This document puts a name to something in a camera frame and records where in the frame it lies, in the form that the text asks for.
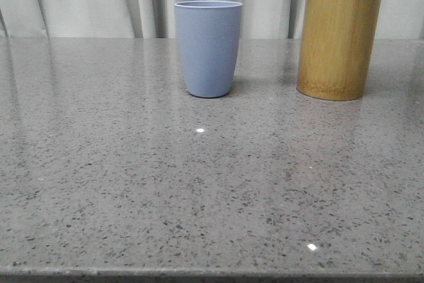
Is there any blue plastic cup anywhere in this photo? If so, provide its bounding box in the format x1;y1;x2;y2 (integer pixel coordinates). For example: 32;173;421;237
174;1;243;98

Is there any bamboo chopstick holder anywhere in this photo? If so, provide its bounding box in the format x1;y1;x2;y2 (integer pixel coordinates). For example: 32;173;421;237
297;0;381;101

